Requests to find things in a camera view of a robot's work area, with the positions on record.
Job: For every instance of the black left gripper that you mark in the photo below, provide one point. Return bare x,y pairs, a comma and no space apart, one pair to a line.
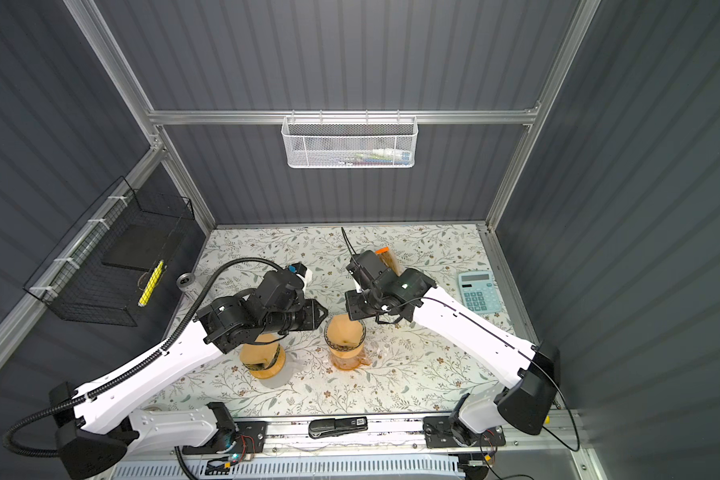
313,309

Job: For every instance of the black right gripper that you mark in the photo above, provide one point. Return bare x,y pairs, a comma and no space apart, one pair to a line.
352,309

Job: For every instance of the orange glass pitcher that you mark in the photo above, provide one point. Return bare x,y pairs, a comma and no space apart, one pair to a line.
349,360

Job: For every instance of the grey glass dripper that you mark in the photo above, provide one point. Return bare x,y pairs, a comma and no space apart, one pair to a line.
345,340

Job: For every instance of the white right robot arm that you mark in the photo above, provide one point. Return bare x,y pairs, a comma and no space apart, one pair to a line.
527,375

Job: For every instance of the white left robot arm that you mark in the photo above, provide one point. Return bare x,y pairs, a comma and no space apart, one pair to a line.
110,424

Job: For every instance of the orange coffee filter box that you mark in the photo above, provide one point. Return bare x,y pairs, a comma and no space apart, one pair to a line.
387,256

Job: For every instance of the silver cylinder can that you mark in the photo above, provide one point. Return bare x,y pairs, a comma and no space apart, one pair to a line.
187,283

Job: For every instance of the light blue calculator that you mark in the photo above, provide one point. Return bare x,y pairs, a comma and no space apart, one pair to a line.
479,292

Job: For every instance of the black stapler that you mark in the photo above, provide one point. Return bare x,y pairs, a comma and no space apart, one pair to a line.
333,427

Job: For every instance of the pens in white basket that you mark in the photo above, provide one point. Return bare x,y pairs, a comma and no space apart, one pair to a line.
375,157

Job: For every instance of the yellow marker pen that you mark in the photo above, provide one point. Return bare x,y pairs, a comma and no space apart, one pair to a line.
151,284

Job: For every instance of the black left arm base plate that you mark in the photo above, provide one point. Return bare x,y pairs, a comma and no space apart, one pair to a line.
248,438

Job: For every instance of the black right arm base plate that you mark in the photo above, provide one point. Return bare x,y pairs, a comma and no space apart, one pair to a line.
440,433

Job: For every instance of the white wire basket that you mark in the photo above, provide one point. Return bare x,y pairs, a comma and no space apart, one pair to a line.
306,141

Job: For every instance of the black wire basket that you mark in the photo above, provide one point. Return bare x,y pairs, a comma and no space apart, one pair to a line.
98,275

